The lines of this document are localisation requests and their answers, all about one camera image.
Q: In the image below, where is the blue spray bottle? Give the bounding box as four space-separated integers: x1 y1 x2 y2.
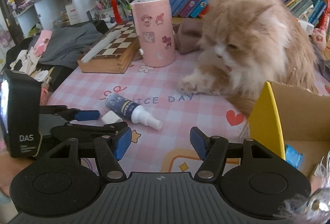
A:
105 93 163 131

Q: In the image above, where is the blue packet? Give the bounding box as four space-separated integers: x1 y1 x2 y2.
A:
285 145 304 170

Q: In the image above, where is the white charger adapter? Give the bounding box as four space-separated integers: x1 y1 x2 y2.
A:
101 110 123 124

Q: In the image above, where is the person left hand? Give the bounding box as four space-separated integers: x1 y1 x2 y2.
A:
0 151 33 197

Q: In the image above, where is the orange pink bottle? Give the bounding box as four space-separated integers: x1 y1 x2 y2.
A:
40 82 49 105

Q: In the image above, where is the pink checkered tablecloth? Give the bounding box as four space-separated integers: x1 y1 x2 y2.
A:
48 53 329 173

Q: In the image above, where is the pink phone case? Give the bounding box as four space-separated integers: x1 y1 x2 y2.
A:
32 30 53 57

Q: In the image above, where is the grey cloth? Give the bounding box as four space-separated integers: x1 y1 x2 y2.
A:
27 23 102 69

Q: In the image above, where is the wooden chessboard box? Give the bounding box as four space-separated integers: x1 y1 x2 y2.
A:
77 21 140 73

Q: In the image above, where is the yellow cardboard box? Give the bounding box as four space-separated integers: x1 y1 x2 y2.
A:
240 82 329 176

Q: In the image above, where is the fluffy orange cat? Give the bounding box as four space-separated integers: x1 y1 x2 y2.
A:
179 0 317 100

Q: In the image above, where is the brown cloth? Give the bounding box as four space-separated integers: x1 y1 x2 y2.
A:
173 18 203 55

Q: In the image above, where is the pink cylindrical container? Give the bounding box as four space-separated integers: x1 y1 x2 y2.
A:
130 0 176 68

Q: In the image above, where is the pink pig plush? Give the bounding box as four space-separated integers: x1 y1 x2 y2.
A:
312 26 327 52

